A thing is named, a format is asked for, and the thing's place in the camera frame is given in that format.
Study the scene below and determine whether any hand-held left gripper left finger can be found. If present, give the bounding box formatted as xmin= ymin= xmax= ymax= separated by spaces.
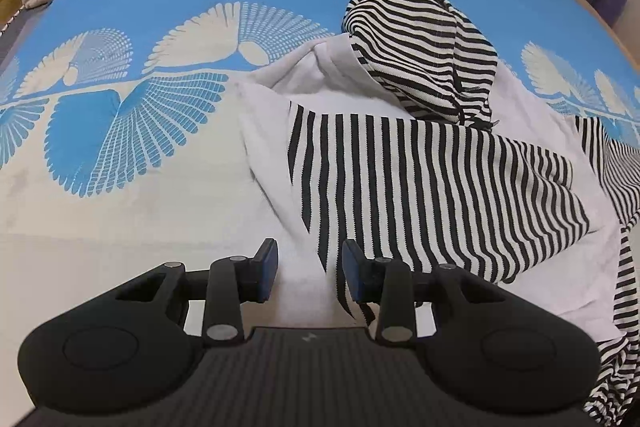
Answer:
xmin=114 ymin=238 xmax=279 ymax=344

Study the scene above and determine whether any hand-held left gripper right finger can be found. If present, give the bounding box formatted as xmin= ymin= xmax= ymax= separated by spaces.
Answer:
xmin=341 ymin=239 xmax=507 ymax=344

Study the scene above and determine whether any black white striped small garment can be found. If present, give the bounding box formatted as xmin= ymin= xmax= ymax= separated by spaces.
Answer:
xmin=235 ymin=0 xmax=640 ymax=427

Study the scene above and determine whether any blue white printed bedsheet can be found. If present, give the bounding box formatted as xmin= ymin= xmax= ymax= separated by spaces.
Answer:
xmin=0 ymin=0 xmax=640 ymax=427

